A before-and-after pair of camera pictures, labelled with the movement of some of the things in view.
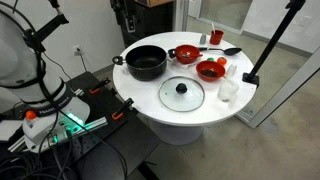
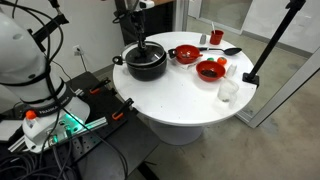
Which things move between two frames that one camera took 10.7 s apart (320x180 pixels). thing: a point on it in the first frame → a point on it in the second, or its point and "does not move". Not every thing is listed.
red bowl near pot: (185, 53) does not move
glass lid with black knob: (181, 94) → (151, 54)
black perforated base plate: (116, 151) does not move
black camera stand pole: (294, 7) does not move
